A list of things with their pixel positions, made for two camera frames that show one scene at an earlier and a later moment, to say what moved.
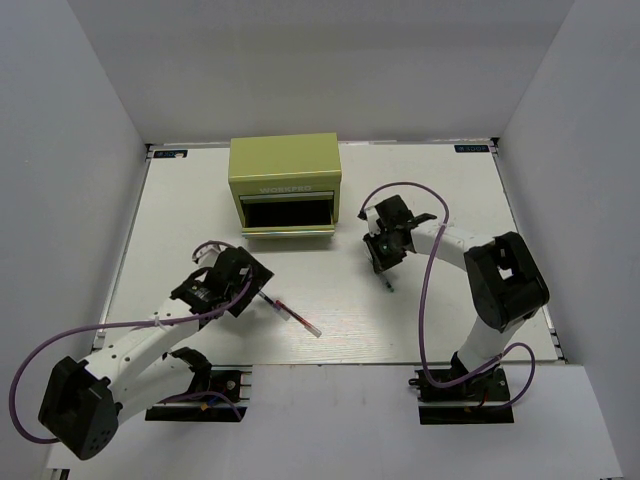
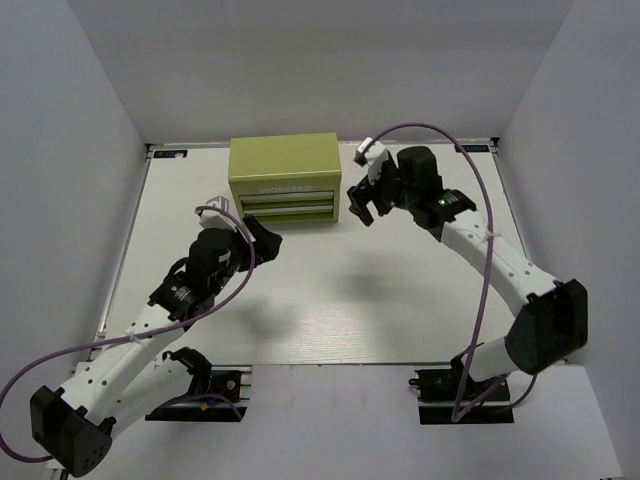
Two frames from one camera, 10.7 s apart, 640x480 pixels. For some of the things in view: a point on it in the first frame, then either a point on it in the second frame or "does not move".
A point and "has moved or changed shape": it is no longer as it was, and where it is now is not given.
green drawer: [287, 218] has moved or changed shape
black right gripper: [382, 262] → [360, 195]
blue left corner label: [169, 153] does not move
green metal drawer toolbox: [286, 186] does not move
